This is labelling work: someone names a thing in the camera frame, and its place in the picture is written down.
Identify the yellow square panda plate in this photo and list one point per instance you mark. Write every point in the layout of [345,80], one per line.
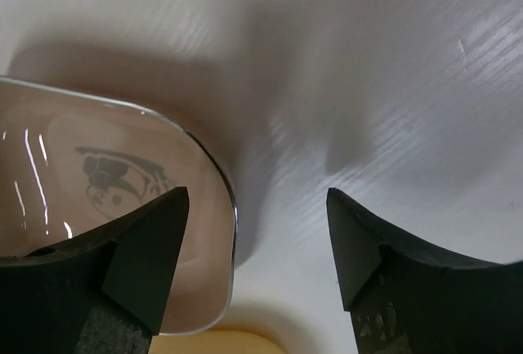
[224,340]

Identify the taupe square panda plate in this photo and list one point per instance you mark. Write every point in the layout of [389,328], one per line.
[72,161]

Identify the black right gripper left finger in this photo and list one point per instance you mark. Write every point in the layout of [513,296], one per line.
[104,291]

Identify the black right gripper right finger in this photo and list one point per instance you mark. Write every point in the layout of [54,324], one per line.
[406,295]

